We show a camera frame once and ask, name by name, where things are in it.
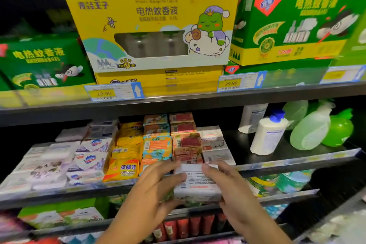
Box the person's left hand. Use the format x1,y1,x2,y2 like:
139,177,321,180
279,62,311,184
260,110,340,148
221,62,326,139
122,160,187,221

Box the person's right hand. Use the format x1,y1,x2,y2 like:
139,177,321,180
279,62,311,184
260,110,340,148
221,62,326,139
201,162,271,232

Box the white soap box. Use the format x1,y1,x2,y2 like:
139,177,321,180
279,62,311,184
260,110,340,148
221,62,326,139
200,137,229,152
173,164,223,204
197,126,224,140
202,149,237,166

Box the person's right forearm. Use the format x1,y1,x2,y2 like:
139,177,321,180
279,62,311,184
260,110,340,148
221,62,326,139
237,218,293,244

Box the person's left forearm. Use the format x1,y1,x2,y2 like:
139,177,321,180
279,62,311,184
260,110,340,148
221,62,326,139
96,209,166,244

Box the red brown soap box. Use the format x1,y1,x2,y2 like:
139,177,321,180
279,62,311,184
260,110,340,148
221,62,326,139
174,154,204,165
170,122,197,135
172,133,203,156
169,112,195,124

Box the orange teal soap box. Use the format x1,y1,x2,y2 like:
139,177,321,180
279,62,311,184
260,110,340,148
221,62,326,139
142,137,173,160
143,124,171,138
140,158,172,176
143,114,169,126

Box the row of red tubes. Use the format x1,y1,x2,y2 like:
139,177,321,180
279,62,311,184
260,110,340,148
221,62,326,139
152,213,228,242

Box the stack of yellow soap packets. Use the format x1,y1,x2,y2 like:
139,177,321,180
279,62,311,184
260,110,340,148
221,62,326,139
102,122,144,182

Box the green white refill pouches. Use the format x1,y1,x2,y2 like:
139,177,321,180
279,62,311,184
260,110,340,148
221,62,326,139
247,169,313,198

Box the white bottle blue cap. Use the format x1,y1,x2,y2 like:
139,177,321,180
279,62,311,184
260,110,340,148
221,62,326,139
250,109,290,156

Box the dark metal shelf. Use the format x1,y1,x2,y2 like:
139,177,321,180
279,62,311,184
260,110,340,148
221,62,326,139
0,129,362,210
0,81,366,128
0,189,319,243

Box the white blue shield soap packet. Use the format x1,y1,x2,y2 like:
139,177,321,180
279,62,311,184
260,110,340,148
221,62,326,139
74,151,110,172
79,138,114,153
66,170,105,186

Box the grey white soap packet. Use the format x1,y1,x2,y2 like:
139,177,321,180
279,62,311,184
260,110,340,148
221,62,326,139
55,126,90,142
87,119,119,139

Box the blue yellow price tag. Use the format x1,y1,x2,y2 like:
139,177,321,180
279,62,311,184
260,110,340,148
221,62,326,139
217,71,267,92
84,82,144,102
320,65,366,84

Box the pale green spray bottle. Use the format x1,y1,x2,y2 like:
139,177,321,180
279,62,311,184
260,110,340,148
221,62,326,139
290,101,336,151
283,100,309,130

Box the plain yellow box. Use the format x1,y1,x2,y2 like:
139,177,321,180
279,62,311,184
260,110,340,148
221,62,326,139
94,65,225,97

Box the green white carton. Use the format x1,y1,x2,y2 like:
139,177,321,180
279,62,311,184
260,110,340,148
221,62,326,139
17,197,110,229

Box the green mosquito liquid box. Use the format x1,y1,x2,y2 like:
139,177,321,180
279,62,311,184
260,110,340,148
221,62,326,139
0,34,95,91
229,0,366,66
224,59,333,88

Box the grey side shelf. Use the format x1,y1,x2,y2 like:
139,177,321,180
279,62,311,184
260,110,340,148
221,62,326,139
295,188,366,244

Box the stack of plain white soaps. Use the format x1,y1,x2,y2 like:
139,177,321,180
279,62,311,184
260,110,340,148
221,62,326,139
0,141,81,195

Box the bright green spray bottle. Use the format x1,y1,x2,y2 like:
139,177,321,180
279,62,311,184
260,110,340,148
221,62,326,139
322,108,355,148

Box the yellow frog print box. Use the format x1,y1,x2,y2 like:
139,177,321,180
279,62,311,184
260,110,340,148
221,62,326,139
59,0,242,73

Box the light green box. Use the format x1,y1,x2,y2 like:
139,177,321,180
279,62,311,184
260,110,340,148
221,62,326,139
332,9,366,67

